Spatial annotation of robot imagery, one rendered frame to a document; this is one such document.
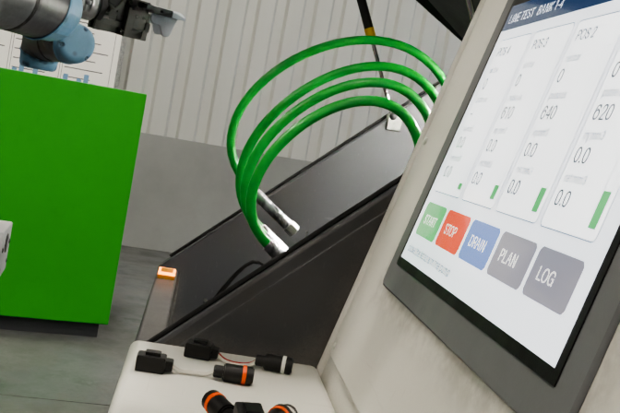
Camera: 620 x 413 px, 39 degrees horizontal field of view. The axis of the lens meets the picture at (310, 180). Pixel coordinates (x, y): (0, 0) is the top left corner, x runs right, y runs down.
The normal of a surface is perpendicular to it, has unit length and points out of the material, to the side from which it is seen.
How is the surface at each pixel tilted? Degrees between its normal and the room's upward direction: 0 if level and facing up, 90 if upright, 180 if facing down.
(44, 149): 90
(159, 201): 90
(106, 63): 90
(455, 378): 76
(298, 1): 90
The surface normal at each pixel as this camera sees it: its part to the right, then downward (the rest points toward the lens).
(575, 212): -0.91, -0.40
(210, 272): 0.11, 0.07
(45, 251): 0.35, 0.11
